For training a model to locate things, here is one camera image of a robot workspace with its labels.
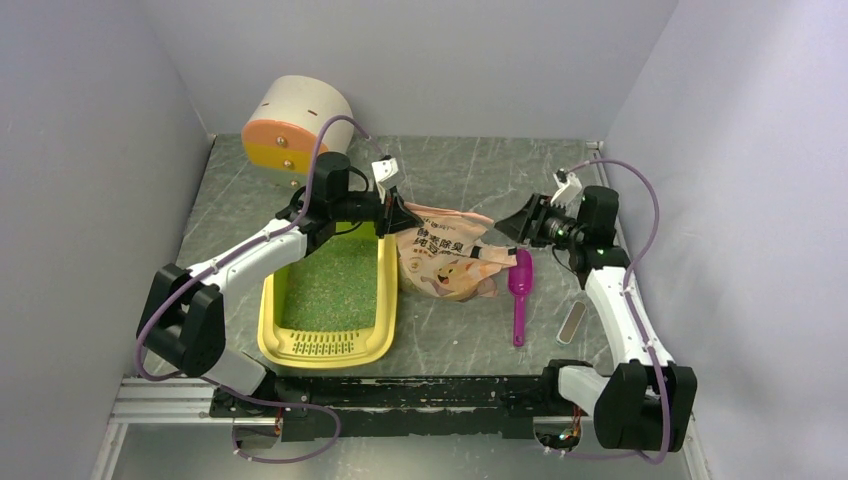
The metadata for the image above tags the grey oval nail file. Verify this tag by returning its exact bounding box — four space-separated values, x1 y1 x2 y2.
555 301 587 345

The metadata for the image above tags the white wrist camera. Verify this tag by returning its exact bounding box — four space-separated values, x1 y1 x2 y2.
550 169 583 208
371 156 402 195

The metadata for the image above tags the magenta plastic scoop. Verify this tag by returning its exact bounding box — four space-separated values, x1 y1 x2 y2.
507 249 534 347

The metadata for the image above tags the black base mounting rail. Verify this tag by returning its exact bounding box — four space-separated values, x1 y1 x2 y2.
209 369 581 442

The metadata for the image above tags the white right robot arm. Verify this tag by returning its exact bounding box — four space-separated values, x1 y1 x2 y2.
495 186 697 463

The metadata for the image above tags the round cream drawer cabinet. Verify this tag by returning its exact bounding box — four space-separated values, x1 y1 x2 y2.
241 75 352 188

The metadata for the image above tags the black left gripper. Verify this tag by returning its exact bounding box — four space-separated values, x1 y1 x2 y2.
331 182 424 240

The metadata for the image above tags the orange cat litter bag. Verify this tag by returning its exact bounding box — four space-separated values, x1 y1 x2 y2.
396 203 516 302

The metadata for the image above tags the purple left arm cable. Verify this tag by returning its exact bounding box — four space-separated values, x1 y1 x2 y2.
134 115 392 464

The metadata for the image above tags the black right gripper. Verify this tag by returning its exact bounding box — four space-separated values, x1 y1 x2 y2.
494 192 585 250

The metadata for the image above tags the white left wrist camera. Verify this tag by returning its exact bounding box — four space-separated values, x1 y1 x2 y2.
371 156 402 195

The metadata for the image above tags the yellow litter box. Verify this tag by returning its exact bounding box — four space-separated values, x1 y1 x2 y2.
257 224 399 370

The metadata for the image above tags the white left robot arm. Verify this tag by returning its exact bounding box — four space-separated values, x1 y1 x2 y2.
134 152 422 416

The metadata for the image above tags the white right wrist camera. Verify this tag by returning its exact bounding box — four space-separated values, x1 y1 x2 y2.
550 169 583 208

